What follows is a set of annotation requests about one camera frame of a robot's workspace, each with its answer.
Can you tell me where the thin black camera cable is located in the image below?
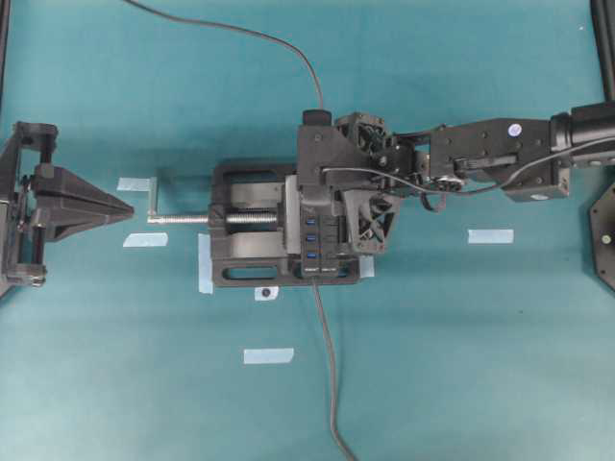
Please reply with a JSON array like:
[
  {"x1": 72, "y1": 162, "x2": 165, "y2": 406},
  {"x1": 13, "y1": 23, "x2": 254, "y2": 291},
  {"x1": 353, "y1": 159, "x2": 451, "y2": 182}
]
[{"x1": 318, "y1": 145, "x2": 615, "y2": 212}]

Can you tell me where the blue tape strip bottom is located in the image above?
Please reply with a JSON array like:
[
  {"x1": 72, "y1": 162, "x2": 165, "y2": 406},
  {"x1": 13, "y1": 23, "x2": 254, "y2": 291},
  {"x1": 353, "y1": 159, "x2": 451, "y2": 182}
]
[{"x1": 243, "y1": 348, "x2": 295, "y2": 365}]

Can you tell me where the blue tape strip vise right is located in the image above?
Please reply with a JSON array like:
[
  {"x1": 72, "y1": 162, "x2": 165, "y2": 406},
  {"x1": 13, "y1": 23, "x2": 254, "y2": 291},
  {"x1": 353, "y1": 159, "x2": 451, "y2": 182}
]
[{"x1": 358, "y1": 255, "x2": 375, "y2": 279}]

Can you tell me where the black frame post left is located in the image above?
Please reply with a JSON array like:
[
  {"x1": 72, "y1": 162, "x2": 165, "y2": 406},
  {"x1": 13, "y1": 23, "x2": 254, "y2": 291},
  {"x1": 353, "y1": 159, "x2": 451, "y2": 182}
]
[{"x1": 0, "y1": 0, "x2": 12, "y2": 102}]

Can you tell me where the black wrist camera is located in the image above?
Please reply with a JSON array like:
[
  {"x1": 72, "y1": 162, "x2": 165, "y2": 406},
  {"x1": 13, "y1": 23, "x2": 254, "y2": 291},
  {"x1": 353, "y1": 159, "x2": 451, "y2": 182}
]
[{"x1": 297, "y1": 125, "x2": 377, "y2": 199}]

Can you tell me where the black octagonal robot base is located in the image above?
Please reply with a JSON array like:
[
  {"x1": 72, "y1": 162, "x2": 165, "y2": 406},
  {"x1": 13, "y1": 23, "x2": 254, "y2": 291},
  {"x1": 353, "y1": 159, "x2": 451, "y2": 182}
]
[{"x1": 589, "y1": 184, "x2": 615, "y2": 290}]

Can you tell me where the blue tape strip left lower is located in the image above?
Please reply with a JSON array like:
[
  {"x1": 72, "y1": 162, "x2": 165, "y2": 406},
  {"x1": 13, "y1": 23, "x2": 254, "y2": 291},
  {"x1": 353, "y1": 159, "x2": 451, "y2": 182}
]
[{"x1": 123, "y1": 232, "x2": 168, "y2": 248}]

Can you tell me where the silver vise lead screw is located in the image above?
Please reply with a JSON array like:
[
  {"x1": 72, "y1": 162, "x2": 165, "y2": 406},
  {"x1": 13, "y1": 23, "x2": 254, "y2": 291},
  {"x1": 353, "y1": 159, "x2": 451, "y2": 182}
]
[{"x1": 146, "y1": 177, "x2": 278, "y2": 226}]

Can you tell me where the black bench vise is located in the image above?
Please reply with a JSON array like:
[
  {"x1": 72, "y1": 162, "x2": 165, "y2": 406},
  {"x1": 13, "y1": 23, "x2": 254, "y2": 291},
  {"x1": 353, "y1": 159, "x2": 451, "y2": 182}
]
[{"x1": 208, "y1": 161, "x2": 359, "y2": 288}]

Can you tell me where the black USB cable with plug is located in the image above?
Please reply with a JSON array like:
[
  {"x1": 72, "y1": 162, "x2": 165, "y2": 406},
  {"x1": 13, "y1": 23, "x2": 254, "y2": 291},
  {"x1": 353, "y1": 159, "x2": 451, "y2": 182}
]
[{"x1": 123, "y1": 0, "x2": 333, "y2": 127}]

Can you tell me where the black multi-port USB hub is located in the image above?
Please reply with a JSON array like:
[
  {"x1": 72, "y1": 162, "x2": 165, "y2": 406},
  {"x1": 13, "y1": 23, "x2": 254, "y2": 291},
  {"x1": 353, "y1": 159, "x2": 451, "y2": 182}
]
[{"x1": 300, "y1": 185, "x2": 341, "y2": 279}]

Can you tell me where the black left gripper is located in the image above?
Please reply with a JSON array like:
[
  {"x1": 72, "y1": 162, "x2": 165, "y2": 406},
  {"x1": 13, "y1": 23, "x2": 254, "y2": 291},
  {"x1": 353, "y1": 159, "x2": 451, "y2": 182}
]
[{"x1": 1, "y1": 122, "x2": 134, "y2": 296}]

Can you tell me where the blue tape strip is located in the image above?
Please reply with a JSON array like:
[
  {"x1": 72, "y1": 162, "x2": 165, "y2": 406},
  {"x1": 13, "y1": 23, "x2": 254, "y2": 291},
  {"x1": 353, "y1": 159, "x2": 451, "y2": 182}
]
[
  {"x1": 243, "y1": 348, "x2": 295, "y2": 365},
  {"x1": 468, "y1": 229, "x2": 514, "y2": 245},
  {"x1": 116, "y1": 177, "x2": 158, "y2": 192},
  {"x1": 123, "y1": 232, "x2": 168, "y2": 248}
]

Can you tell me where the blue tape strip right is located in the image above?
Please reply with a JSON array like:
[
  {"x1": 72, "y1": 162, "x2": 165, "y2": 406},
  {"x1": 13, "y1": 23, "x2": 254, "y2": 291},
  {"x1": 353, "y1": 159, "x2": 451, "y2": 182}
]
[{"x1": 468, "y1": 229, "x2": 514, "y2": 245}]

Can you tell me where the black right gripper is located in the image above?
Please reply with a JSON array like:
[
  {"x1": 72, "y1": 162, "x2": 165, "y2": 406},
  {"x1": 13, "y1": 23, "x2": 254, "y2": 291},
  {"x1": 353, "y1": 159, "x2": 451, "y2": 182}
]
[{"x1": 296, "y1": 112, "x2": 431, "y2": 254}]

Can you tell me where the blue tape strip vise left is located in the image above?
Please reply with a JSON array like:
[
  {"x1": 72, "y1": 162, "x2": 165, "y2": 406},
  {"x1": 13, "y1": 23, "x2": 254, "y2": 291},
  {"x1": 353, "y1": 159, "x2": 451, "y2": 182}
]
[{"x1": 197, "y1": 233, "x2": 214, "y2": 295}]

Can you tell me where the black aluminium frame post right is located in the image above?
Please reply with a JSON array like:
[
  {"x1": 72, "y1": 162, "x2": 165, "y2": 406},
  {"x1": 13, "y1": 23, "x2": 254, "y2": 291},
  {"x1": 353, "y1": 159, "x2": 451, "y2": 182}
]
[{"x1": 590, "y1": 0, "x2": 614, "y2": 101}]

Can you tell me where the black hub power cable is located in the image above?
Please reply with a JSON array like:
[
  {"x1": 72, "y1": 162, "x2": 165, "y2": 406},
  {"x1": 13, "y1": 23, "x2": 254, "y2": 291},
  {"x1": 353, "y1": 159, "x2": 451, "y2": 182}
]
[{"x1": 309, "y1": 280, "x2": 358, "y2": 461}]

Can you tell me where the blue tape strip left upper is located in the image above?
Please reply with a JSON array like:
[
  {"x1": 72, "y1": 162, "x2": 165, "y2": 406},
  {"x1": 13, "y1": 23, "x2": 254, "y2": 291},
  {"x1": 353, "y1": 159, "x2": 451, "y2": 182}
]
[{"x1": 116, "y1": 177, "x2": 158, "y2": 192}]

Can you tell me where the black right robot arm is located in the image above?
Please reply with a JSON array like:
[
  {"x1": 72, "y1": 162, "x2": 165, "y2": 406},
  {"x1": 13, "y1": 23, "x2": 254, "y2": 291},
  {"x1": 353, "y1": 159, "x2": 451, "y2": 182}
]
[{"x1": 297, "y1": 102, "x2": 614, "y2": 261}]

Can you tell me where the blue tape strip vise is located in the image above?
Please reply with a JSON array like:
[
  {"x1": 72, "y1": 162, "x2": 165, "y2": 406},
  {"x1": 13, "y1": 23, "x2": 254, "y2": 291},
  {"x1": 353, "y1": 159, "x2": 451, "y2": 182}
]
[
  {"x1": 358, "y1": 255, "x2": 375, "y2": 279},
  {"x1": 197, "y1": 233, "x2": 214, "y2": 295}
]

